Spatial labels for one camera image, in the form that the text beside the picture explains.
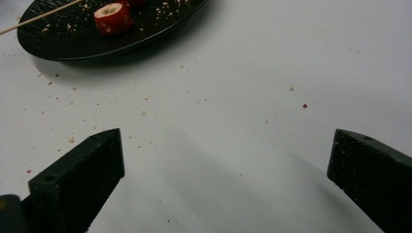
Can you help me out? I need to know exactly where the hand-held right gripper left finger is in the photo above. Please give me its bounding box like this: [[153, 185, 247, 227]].
[[20, 128, 125, 233]]

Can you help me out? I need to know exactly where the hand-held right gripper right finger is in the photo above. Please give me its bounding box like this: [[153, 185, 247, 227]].
[[326, 128, 412, 233]]

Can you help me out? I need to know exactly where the black round plate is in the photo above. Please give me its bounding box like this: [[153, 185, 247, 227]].
[[17, 0, 208, 62]]

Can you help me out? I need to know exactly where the red round food piece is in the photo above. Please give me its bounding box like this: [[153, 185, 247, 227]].
[[93, 2, 134, 36]]

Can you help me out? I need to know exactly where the thin wooden skewer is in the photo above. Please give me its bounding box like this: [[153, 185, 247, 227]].
[[0, 0, 84, 36]]

